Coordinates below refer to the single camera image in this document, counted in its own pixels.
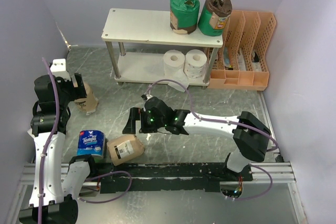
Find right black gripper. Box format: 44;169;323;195
122;107;166;134

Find beige roll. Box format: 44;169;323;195
74;82;98;115

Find beige roll cloud print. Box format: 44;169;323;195
107;135;144;166

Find plain white toilet roll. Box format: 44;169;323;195
163;50;189;88

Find white roll pink dots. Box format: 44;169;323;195
184;49;207;79

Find green brown roll orange label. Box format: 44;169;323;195
198;0;233;37

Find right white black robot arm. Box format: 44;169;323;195
122;97;270;181

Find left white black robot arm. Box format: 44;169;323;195
18;73;98;223

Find white two-tier shelf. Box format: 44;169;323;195
101;8;224;88

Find blue Tempo wrapped roll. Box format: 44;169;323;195
77;130;106;158

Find orange plastic file organizer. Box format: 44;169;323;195
208;10;276;91

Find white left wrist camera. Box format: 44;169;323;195
50;59;71;81

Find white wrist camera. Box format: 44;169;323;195
141;91;153;101
50;59;71;81

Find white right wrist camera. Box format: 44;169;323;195
141;91;153;101

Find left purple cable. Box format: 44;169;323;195
38;56;135;224

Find purple cable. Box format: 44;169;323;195
38;56;135;224
146;79;279;201

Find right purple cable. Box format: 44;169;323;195
146;79;279;201

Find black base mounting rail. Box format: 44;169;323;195
96;162;253;192

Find aluminium frame rail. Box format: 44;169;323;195
19;163;296;185

